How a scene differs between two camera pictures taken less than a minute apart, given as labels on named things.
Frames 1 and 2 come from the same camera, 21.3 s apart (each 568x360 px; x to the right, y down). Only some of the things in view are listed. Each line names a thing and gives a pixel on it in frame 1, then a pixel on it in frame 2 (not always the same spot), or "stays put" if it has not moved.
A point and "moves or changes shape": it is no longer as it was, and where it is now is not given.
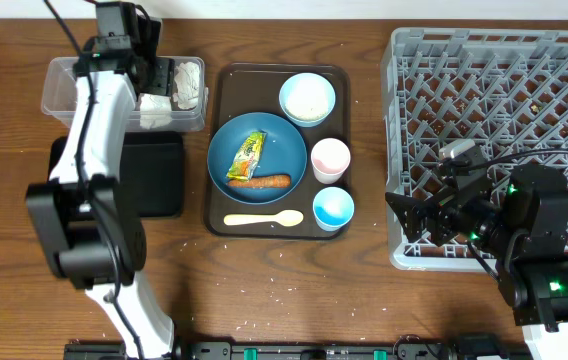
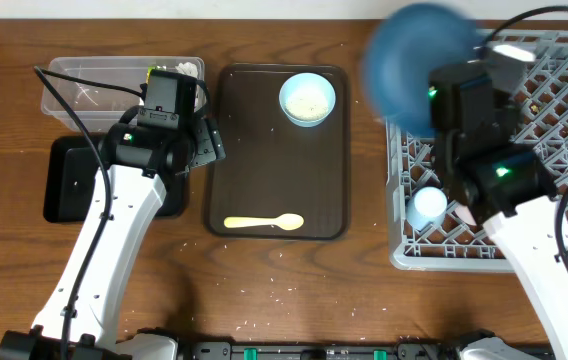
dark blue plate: x=283 y=154 → x=401 y=51
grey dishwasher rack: x=524 y=97 stays put
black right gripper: x=441 y=209 → x=511 y=127
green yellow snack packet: x=247 y=156 moves or changes shape
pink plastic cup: x=330 y=158 moves or changes shape
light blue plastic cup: x=333 y=208 moves or changes shape
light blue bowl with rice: x=307 y=98 stays put
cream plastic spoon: x=287 y=218 stays put
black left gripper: x=166 y=79 → x=213 y=147
